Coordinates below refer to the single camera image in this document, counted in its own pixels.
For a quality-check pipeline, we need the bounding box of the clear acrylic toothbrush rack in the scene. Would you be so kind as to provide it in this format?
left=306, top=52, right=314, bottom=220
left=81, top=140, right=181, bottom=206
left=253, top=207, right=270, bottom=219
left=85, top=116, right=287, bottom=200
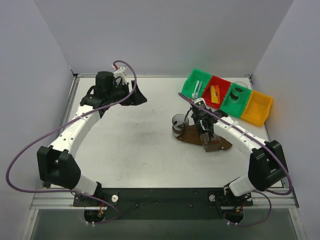
left=200, top=132, right=221, bottom=152

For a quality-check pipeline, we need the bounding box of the grey glass cup with holder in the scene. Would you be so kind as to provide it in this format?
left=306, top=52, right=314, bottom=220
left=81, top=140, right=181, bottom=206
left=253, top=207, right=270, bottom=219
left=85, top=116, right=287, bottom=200
left=171, top=114, right=189, bottom=138

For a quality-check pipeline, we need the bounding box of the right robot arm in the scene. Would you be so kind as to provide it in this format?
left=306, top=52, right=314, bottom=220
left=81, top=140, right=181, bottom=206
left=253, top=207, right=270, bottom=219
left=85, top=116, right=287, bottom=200
left=191, top=104, right=289, bottom=197

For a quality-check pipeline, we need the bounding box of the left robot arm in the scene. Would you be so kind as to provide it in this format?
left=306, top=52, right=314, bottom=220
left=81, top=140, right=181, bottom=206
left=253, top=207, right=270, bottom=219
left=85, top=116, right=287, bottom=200
left=37, top=66, right=147, bottom=206

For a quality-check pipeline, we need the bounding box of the brown oval wooden tray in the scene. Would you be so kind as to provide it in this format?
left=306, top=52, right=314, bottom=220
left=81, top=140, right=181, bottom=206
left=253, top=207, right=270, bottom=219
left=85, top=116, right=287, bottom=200
left=172, top=125, right=233, bottom=152

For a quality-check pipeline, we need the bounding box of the yellow toothpaste tube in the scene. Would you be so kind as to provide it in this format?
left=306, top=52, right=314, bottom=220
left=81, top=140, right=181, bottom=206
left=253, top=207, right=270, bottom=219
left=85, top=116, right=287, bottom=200
left=210, top=85, right=221, bottom=104

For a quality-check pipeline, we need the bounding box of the light blue toothbrush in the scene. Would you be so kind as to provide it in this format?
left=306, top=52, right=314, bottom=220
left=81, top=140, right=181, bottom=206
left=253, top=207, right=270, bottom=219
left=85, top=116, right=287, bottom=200
left=194, top=81, right=203, bottom=98

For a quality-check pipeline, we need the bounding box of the orange toothpaste tube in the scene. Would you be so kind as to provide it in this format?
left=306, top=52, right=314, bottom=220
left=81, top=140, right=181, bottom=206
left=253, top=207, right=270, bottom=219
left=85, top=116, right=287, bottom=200
left=214, top=85, right=221, bottom=102

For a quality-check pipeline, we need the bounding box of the green bin with cups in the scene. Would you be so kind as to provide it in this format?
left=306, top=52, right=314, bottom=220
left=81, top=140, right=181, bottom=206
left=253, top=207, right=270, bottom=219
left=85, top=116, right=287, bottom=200
left=219, top=81, right=252, bottom=118

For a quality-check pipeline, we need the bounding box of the green bin with toothbrushes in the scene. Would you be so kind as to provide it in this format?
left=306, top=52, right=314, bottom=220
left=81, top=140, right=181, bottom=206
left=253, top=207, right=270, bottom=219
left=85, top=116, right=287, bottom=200
left=181, top=68, right=213, bottom=99

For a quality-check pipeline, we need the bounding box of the red bin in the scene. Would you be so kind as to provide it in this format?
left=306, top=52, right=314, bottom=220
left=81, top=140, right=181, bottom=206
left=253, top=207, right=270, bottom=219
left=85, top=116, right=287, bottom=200
left=202, top=75, right=231, bottom=109

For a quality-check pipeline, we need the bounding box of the clear glass cup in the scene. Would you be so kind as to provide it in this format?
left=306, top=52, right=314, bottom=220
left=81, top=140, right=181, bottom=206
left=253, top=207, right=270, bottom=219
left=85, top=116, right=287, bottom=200
left=229, top=81, right=248, bottom=103

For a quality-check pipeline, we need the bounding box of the yellow bin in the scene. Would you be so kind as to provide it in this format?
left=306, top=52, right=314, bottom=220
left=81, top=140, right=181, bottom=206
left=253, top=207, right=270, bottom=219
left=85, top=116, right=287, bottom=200
left=240, top=90, right=273, bottom=127

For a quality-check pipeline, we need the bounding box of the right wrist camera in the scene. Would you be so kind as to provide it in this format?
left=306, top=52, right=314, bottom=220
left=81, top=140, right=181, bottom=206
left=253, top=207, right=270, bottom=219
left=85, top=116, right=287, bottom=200
left=193, top=97, right=207, bottom=109

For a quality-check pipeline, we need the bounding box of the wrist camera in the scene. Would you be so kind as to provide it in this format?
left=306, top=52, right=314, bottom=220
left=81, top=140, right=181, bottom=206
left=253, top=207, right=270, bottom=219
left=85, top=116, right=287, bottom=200
left=113, top=66, right=128, bottom=82
left=193, top=97, right=207, bottom=109

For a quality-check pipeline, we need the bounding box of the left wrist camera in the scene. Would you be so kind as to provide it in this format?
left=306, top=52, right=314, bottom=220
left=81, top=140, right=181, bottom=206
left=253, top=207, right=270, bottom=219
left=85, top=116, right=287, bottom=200
left=113, top=66, right=128, bottom=82

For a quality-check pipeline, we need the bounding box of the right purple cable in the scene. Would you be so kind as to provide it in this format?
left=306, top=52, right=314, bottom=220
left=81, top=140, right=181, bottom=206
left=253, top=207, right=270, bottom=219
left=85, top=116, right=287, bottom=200
left=177, top=92, right=293, bottom=227

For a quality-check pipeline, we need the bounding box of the purple cable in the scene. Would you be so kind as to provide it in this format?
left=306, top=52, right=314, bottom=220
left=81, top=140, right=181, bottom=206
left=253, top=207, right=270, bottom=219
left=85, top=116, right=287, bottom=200
left=5, top=59, right=138, bottom=225
left=177, top=92, right=293, bottom=227

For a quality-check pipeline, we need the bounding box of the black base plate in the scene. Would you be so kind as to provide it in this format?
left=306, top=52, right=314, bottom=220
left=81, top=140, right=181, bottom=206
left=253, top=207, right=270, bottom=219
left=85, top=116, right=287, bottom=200
left=73, top=187, right=253, bottom=222

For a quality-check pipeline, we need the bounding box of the aluminium frame rail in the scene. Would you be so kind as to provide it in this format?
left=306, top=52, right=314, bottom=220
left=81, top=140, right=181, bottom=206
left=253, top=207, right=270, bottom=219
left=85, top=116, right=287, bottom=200
left=30, top=188, right=299, bottom=210

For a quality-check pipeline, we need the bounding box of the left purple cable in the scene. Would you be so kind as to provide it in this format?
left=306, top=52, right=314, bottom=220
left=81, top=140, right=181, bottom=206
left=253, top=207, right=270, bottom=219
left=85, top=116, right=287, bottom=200
left=5, top=59, right=138, bottom=225

